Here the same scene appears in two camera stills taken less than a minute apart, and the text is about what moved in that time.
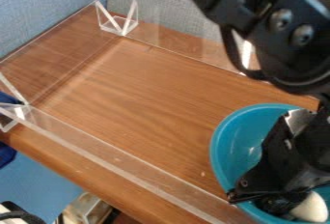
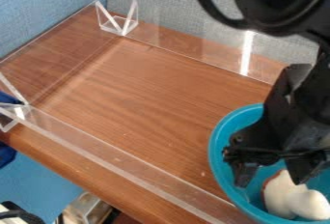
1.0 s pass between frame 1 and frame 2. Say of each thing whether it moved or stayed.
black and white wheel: stayed
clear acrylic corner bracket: stayed
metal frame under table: stayed
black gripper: moved
